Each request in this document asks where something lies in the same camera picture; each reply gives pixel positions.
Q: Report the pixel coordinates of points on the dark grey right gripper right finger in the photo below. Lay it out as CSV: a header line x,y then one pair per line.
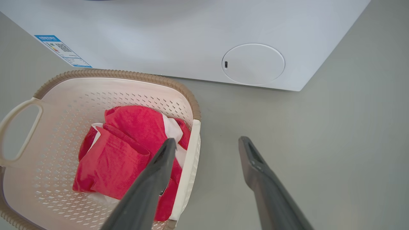
x,y
271,198

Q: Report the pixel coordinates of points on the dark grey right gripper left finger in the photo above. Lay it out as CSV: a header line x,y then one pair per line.
x,y
143,195

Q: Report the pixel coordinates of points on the cream perforated plastic laundry basket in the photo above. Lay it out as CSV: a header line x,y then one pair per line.
x,y
57,150

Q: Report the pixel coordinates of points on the red and white garment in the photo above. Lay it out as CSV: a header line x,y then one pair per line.
x,y
127,153

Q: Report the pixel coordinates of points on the round white filter cover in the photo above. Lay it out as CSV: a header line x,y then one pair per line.
x,y
253,64

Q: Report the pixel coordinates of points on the white washing machine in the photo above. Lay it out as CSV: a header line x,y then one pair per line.
x,y
179,35

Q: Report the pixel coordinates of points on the blue energy label sticker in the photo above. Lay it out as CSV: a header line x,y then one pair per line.
x,y
62,51

